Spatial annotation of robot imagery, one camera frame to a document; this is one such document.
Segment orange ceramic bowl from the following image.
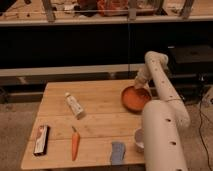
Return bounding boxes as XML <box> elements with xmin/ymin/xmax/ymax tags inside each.
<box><xmin>121</xmin><ymin>86</ymin><xmax>151</xmax><ymax>113</ymax></box>

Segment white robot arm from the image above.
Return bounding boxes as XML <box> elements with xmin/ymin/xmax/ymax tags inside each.
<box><xmin>135</xmin><ymin>51</ymin><xmax>190</xmax><ymax>171</ymax></box>

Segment black box right background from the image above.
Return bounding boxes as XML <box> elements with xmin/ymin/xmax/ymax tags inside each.
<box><xmin>168</xmin><ymin>45</ymin><xmax>213</xmax><ymax>74</ymax></box>

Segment white cup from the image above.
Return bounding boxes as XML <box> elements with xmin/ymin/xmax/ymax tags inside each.
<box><xmin>134</xmin><ymin>128</ymin><xmax>144</xmax><ymax>153</ymax></box>

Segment white tube bottle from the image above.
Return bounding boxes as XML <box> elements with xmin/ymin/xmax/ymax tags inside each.
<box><xmin>65</xmin><ymin>92</ymin><xmax>85</xmax><ymax>119</ymax></box>

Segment blue sponge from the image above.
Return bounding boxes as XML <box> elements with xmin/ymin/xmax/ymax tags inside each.
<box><xmin>110</xmin><ymin>141</ymin><xmax>126</xmax><ymax>165</ymax></box>

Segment wooden table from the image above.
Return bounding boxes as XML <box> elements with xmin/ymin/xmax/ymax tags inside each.
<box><xmin>21</xmin><ymin>80</ymin><xmax>144</xmax><ymax>170</ymax></box>

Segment orange object on shelf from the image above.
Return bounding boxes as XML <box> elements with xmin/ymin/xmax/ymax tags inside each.
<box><xmin>97</xmin><ymin>0</ymin><xmax>128</xmax><ymax>16</ymax></box>

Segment orange carrot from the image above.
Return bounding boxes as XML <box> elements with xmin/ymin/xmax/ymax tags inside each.
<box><xmin>72</xmin><ymin>126</ymin><xmax>80</xmax><ymax>161</ymax></box>

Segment black and red box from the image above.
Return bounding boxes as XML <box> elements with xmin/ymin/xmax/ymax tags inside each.
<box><xmin>33</xmin><ymin>125</ymin><xmax>49</xmax><ymax>156</ymax></box>

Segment black cable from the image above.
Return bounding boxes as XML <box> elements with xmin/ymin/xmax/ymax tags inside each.
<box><xmin>198</xmin><ymin>99</ymin><xmax>213</xmax><ymax>154</ymax></box>

